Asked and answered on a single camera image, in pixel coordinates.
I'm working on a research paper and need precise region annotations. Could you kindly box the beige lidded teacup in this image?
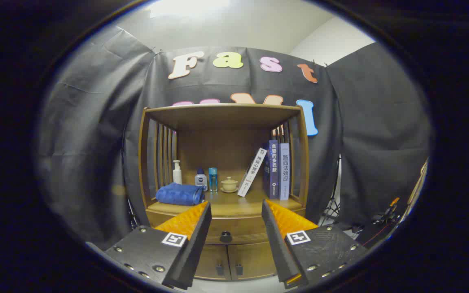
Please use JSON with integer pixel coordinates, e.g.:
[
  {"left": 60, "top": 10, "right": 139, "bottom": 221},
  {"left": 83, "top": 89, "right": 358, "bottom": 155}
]
[{"left": 221, "top": 177, "right": 239, "bottom": 193}]

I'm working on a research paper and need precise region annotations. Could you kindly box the black equipment orange part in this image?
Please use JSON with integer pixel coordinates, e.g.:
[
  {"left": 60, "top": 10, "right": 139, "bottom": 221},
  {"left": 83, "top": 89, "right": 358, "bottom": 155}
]
[{"left": 357, "top": 197, "right": 402, "bottom": 249}]

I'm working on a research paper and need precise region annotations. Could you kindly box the wooden cabinet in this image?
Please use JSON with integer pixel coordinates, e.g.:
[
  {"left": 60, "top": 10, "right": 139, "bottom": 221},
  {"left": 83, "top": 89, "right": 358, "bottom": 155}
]
[{"left": 138, "top": 103, "right": 310, "bottom": 282}]

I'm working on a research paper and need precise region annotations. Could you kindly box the black tripod stand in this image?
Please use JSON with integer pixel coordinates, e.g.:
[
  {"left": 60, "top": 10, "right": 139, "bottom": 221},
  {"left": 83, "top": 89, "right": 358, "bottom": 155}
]
[{"left": 320, "top": 155, "right": 343, "bottom": 226}]

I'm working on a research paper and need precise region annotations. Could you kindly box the pale lilac book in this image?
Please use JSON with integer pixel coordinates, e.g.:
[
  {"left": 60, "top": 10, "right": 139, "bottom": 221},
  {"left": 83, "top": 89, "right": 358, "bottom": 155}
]
[{"left": 278, "top": 143, "right": 291, "bottom": 201}]

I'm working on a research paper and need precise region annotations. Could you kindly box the wooden countertop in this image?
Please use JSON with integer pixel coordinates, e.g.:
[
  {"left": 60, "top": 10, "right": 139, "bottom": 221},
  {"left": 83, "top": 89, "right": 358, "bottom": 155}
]
[{"left": 146, "top": 188, "right": 305, "bottom": 218}]

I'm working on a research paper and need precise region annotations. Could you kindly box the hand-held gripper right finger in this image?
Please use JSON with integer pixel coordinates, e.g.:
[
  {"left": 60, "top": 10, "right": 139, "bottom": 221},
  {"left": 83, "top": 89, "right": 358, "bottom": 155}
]
[{"left": 261, "top": 199, "right": 368, "bottom": 289}]

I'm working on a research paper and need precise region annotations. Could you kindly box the dark blue book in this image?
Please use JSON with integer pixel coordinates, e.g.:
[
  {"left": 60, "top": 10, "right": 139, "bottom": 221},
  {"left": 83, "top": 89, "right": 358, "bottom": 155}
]
[{"left": 264, "top": 140, "right": 280, "bottom": 199}]

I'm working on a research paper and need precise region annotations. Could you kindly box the white bottle blue cap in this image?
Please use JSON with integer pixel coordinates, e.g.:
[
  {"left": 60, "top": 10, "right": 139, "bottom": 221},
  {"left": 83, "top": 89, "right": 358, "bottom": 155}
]
[{"left": 195, "top": 168, "right": 208, "bottom": 192}]

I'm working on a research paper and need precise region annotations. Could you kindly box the white book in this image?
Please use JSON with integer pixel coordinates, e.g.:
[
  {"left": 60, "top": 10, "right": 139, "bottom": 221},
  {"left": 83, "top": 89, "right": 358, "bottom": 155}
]
[{"left": 237, "top": 148, "right": 267, "bottom": 198}]

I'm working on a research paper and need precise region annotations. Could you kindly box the wooden cabinet door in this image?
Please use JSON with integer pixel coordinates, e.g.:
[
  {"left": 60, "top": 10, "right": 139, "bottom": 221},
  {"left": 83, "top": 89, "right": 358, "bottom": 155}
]
[
  {"left": 228, "top": 242, "right": 278, "bottom": 280},
  {"left": 196, "top": 244, "right": 232, "bottom": 281}
]

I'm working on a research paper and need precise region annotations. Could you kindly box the blue folded towel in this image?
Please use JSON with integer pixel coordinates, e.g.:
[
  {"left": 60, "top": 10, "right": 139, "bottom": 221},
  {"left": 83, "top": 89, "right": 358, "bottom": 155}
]
[{"left": 156, "top": 183, "right": 205, "bottom": 206}]

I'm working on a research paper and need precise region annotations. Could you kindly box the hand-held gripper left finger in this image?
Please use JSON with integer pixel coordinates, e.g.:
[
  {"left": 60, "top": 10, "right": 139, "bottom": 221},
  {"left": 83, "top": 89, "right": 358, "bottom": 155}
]
[{"left": 105, "top": 201, "right": 213, "bottom": 290}]

